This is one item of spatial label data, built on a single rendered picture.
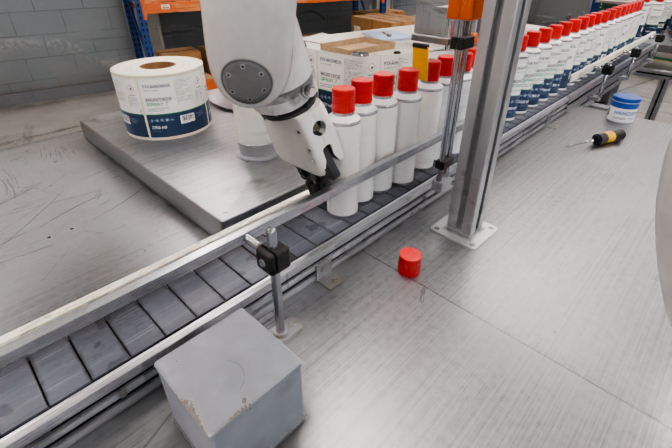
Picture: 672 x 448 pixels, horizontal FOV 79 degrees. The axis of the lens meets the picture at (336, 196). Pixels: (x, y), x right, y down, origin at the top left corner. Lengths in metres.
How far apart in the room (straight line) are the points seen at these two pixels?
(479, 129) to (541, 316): 0.28
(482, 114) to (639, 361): 0.37
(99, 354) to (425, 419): 0.35
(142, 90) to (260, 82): 0.63
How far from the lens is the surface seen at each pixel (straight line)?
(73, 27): 4.97
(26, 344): 0.45
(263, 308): 0.57
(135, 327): 0.54
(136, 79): 0.99
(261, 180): 0.78
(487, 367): 0.55
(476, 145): 0.67
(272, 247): 0.45
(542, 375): 0.56
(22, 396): 0.53
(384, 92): 0.67
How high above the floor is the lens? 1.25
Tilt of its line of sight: 31 degrees down
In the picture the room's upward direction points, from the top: straight up
